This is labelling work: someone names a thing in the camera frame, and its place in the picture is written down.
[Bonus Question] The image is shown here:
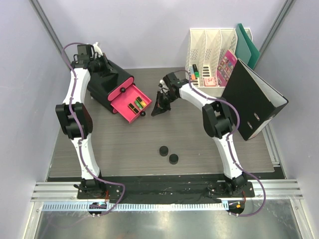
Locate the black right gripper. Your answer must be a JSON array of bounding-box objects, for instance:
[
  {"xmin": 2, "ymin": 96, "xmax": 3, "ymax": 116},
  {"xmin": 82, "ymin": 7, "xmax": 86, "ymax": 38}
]
[{"xmin": 152, "ymin": 91, "xmax": 178, "ymax": 117}]

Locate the green lip balm tube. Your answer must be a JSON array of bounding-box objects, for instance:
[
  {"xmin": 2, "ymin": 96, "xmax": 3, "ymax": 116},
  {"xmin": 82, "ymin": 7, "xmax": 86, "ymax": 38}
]
[{"xmin": 134, "ymin": 100, "xmax": 143, "ymax": 110}]

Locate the gold black lipstick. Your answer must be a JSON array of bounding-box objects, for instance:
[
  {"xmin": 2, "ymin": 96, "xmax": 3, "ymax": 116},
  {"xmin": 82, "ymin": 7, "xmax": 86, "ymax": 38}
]
[
  {"xmin": 136, "ymin": 97, "xmax": 147, "ymax": 108},
  {"xmin": 128, "ymin": 103, "xmax": 139, "ymax": 115}
]

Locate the black drawer cabinet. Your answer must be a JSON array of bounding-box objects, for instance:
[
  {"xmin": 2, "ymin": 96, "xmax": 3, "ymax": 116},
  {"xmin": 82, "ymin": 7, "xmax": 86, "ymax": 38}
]
[{"xmin": 87, "ymin": 60, "xmax": 133, "ymax": 114}]

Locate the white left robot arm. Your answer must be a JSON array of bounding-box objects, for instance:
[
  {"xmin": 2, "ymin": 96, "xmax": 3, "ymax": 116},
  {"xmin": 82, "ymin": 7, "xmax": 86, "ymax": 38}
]
[{"xmin": 55, "ymin": 42, "xmax": 107, "ymax": 199}]

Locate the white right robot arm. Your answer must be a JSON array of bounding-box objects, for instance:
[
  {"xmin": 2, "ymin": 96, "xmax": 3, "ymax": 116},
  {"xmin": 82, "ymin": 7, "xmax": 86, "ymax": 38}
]
[{"xmin": 151, "ymin": 72, "xmax": 248, "ymax": 197}]

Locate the pink sticky note pad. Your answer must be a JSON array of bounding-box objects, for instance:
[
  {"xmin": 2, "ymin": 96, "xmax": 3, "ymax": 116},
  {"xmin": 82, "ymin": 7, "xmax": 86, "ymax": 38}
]
[{"xmin": 203, "ymin": 77, "xmax": 218, "ymax": 87}]

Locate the white mesh file organizer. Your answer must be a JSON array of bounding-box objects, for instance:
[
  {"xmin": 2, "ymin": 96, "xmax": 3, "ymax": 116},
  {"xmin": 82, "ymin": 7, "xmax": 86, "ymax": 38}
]
[{"xmin": 184, "ymin": 27, "xmax": 252, "ymax": 97}]

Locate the pink sticker booklet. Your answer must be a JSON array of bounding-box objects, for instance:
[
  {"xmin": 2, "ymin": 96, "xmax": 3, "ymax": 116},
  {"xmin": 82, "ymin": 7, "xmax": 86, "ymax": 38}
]
[{"xmin": 216, "ymin": 50, "xmax": 237, "ymax": 87}]

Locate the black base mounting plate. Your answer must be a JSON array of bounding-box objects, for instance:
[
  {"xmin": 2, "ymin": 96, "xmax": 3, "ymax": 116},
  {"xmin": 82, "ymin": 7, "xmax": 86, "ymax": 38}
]
[{"xmin": 77, "ymin": 174, "xmax": 255, "ymax": 204}]

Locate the black lever arch binder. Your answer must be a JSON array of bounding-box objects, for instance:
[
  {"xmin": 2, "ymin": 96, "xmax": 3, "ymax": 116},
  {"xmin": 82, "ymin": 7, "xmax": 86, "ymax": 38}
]
[{"xmin": 222, "ymin": 59, "xmax": 289, "ymax": 141}]

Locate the teal plastic folder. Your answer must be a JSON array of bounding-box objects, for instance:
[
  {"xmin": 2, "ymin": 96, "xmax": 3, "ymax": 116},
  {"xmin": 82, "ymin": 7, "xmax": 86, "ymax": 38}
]
[{"xmin": 235, "ymin": 23, "xmax": 260, "ymax": 70}]

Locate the aluminium frame rail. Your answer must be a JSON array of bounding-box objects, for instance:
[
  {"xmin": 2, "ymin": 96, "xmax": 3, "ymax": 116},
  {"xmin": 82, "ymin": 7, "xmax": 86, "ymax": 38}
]
[{"xmin": 31, "ymin": 179, "xmax": 303, "ymax": 214}]

